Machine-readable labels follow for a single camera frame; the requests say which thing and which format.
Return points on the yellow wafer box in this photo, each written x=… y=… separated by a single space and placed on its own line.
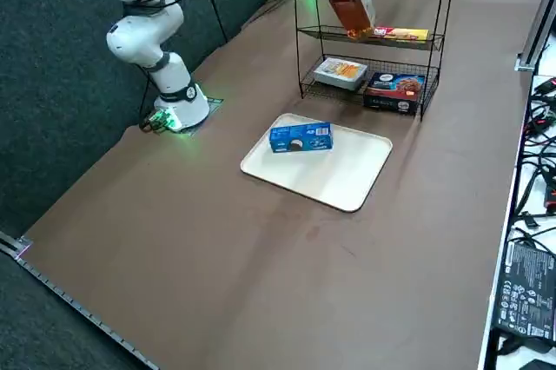
x=408 y=34

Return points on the dark blue Chocofello box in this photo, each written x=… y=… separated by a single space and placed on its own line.
x=391 y=103

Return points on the amber tea bottle white cap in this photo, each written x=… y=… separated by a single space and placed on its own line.
x=352 y=9

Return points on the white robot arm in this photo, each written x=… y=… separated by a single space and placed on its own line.
x=143 y=35

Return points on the cream plastic tray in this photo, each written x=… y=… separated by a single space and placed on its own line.
x=326 y=170

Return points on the aluminium profile post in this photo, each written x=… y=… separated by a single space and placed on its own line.
x=535 y=35

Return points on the white Franzzi biscuit box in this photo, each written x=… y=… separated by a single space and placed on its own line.
x=339 y=72

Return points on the aluminium frame rail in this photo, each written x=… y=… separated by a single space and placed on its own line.
x=65 y=294

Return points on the blue Oreo cookie box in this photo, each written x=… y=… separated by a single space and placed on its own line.
x=295 y=137

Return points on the black labelled power adapter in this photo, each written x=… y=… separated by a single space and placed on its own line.
x=527 y=292

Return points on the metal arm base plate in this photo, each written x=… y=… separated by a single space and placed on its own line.
x=215 y=103

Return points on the black charger red light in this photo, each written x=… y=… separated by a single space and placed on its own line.
x=551 y=196
x=548 y=85

